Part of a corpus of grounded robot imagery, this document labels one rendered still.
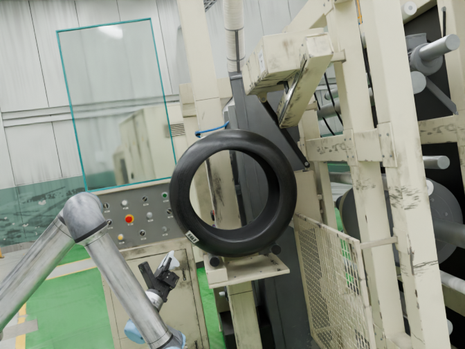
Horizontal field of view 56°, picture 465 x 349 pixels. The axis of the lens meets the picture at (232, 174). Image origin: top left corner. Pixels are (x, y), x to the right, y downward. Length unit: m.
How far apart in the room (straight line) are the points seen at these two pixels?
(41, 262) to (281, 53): 1.15
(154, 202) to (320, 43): 1.45
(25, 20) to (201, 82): 9.45
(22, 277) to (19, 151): 9.38
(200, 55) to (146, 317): 1.37
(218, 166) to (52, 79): 9.15
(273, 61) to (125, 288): 0.98
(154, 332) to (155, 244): 1.21
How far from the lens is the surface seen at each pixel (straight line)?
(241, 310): 2.45
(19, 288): 1.69
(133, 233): 2.73
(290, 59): 1.77
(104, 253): 1.49
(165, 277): 1.79
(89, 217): 1.48
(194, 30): 2.39
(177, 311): 2.78
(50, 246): 1.64
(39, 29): 11.53
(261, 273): 2.03
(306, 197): 2.33
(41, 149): 11.00
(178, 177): 1.92
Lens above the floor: 1.37
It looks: 3 degrees down
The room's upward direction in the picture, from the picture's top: 10 degrees counter-clockwise
